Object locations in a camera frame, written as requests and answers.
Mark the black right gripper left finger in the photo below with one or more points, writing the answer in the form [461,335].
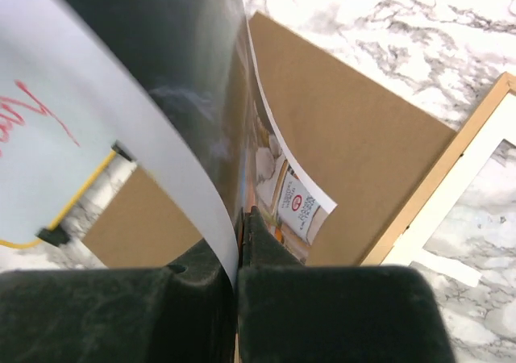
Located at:
[181,312]

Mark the light wooden picture frame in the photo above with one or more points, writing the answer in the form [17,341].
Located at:
[504,85]

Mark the white mat passe-partout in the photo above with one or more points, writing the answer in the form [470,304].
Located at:
[409,247]

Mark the brown frame backing board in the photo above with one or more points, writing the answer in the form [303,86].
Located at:
[331,156]

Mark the cat and books photo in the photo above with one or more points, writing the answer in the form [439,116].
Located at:
[157,73]

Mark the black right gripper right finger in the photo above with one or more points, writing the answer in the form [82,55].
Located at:
[289,312]

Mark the yellow-rimmed whiteboard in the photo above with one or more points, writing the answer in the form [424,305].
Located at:
[53,147]

